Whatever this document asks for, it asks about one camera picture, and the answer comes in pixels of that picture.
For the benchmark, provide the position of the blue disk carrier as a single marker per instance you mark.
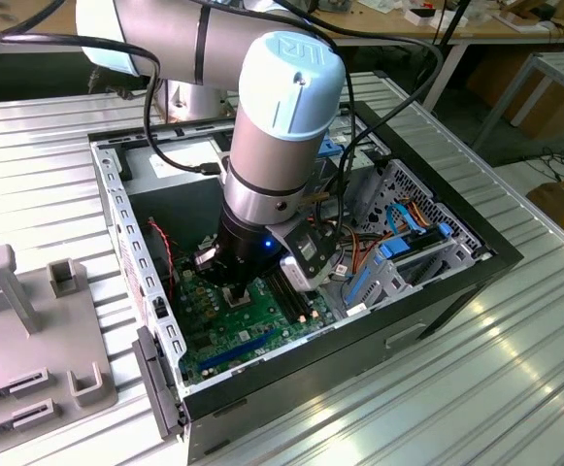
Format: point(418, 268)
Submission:
point(395, 247)

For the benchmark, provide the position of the grey parts rack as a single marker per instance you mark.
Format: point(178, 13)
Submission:
point(0, 340)

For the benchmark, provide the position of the black plastic case latch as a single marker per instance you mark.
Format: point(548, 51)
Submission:
point(156, 383)

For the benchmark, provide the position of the white barcode sticker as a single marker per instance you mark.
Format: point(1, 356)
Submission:
point(245, 335)

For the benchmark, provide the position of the grey drive bay cage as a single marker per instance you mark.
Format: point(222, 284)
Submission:
point(364, 179)

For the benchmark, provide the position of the silver CPU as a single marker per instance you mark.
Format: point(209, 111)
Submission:
point(238, 306)

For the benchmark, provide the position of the black tripod leg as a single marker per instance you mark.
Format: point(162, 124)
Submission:
point(438, 54)

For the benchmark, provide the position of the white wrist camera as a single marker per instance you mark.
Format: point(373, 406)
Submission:
point(301, 276)

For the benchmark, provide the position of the large cardboard sheet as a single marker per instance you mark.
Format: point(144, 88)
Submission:
point(548, 104)

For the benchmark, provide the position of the blue expansion slot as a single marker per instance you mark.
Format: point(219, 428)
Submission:
point(240, 349)

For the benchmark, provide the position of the grey metal slat table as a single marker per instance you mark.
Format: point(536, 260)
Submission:
point(563, 63)

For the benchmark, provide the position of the grey disk bay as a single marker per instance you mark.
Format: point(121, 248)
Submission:
point(408, 281)

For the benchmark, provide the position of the blue drive bay latch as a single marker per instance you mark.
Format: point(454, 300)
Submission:
point(332, 145)

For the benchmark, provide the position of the black camera bracket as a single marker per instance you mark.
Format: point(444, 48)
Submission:
point(293, 238)

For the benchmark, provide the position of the black RAM slot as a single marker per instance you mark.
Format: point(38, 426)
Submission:
point(286, 306)
point(308, 306)
point(293, 306)
point(301, 306)

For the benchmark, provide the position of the white box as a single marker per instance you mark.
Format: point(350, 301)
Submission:
point(432, 17)

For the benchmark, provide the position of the grey power supply unit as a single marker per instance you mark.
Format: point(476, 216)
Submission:
point(175, 204)

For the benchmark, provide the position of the green motherboard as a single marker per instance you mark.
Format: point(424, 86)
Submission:
point(257, 330)

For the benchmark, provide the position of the blue bay bracket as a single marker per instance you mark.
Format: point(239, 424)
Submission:
point(361, 284)

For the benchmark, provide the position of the black PC case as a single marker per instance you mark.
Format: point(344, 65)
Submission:
point(340, 369)

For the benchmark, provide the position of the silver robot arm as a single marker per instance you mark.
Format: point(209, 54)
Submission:
point(272, 145)

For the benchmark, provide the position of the brown cardboard box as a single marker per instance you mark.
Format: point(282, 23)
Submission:
point(563, 209)

